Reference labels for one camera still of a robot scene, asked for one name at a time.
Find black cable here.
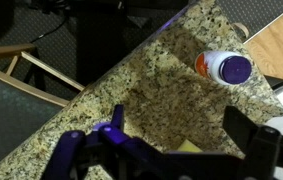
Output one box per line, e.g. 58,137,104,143
30,14,70,44

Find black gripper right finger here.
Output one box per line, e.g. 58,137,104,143
222,105,283,180

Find curved light wooden piece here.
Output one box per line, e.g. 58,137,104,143
232,22,251,40

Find wooden chair grey seat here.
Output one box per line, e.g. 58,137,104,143
0,43,86,174

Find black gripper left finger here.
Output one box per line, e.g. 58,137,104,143
42,104,165,180

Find white pill bottle purple cap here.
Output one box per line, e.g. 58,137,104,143
194,50,253,86

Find black table post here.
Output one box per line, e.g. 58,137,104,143
70,0,130,86

